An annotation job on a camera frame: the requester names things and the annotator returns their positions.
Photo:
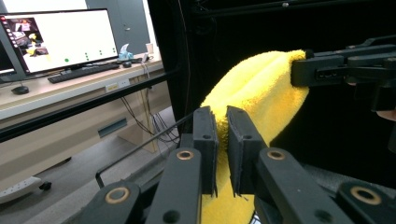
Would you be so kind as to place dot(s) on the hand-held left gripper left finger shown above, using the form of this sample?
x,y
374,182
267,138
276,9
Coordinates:
x,y
205,140

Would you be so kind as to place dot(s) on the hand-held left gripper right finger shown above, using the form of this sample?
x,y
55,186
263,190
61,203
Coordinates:
x,y
244,146

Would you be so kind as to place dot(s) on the yellow towel with black trim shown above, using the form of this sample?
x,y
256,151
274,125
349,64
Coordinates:
x,y
264,93

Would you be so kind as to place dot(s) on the white paper cup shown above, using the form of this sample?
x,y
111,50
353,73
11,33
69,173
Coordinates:
x,y
149,48

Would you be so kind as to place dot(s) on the black computer mouse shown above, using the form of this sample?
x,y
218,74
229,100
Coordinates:
x,y
127,64

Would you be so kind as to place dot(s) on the small blue figurine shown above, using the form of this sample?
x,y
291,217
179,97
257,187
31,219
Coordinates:
x,y
125,55

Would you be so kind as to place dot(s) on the black keyboard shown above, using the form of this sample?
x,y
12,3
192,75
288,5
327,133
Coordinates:
x,y
82,72

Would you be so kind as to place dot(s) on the grey cabinet door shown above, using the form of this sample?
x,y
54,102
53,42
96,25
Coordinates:
x,y
124,21

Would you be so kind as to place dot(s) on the beige office desk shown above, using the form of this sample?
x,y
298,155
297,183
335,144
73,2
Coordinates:
x,y
46,155

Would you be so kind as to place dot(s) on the large computer monitor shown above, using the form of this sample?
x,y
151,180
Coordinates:
x,y
68,37

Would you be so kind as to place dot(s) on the round black desk device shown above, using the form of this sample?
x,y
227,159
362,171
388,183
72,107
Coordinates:
x,y
20,90

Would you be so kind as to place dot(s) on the white chair base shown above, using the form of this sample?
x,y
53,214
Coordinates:
x,y
18,190

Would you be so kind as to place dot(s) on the grey computer monitor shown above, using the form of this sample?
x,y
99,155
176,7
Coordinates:
x,y
7,59

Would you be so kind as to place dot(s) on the black frame bar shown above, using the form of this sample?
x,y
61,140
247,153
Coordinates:
x,y
77,107

